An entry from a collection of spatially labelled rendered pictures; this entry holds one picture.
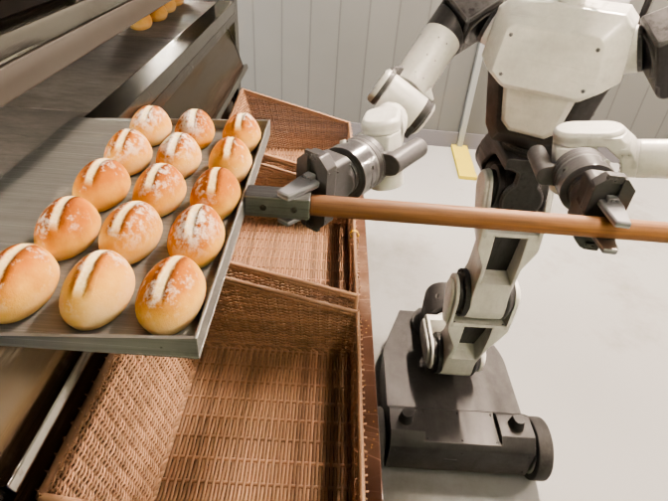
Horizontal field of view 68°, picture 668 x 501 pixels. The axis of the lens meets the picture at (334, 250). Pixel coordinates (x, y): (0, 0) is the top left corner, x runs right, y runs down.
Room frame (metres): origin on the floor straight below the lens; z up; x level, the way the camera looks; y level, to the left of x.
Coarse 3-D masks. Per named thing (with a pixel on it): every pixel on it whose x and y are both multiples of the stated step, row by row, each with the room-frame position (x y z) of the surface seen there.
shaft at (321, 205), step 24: (336, 216) 0.59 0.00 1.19; (360, 216) 0.58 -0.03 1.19; (384, 216) 0.59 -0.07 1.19; (408, 216) 0.59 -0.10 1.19; (432, 216) 0.59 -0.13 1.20; (456, 216) 0.59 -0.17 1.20; (480, 216) 0.59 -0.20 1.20; (504, 216) 0.59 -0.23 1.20; (528, 216) 0.60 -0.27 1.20; (552, 216) 0.60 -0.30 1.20; (576, 216) 0.61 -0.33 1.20; (648, 240) 0.60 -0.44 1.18
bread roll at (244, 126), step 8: (240, 112) 0.82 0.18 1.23; (232, 120) 0.79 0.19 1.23; (240, 120) 0.79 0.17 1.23; (248, 120) 0.79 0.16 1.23; (224, 128) 0.79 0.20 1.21; (232, 128) 0.77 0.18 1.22; (240, 128) 0.77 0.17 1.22; (248, 128) 0.78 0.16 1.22; (256, 128) 0.80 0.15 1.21; (224, 136) 0.78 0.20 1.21; (232, 136) 0.76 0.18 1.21; (240, 136) 0.76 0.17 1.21; (248, 136) 0.77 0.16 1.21; (256, 136) 0.79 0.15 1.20; (248, 144) 0.76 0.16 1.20; (256, 144) 0.78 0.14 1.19
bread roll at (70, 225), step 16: (48, 208) 0.47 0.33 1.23; (64, 208) 0.48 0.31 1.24; (80, 208) 0.49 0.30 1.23; (48, 224) 0.45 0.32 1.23; (64, 224) 0.46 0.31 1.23; (80, 224) 0.47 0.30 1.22; (96, 224) 0.49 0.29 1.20; (48, 240) 0.44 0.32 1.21; (64, 240) 0.45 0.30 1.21; (80, 240) 0.46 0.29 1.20; (64, 256) 0.44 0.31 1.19
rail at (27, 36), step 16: (80, 0) 0.55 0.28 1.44; (96, 0) 0.58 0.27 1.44; (112, 0) 0.62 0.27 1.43; (128, 0) 0.66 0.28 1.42; (48, 16) 0.47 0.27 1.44; (64, 16) 0.50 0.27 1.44; (80, 16) 0.53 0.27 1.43; (96, 16) 0.57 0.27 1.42; (0, 32) 0.41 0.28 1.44; (16, 32) 0.42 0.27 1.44; (32, 32) 0.44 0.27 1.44; (48, 32) 0.46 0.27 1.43; (64, 32) 0.49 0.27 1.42; (0, 48) 0.39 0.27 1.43; (16, 48) 0.41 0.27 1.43; (32, 48) 0.43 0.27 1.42; (0, 64) 0.38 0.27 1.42
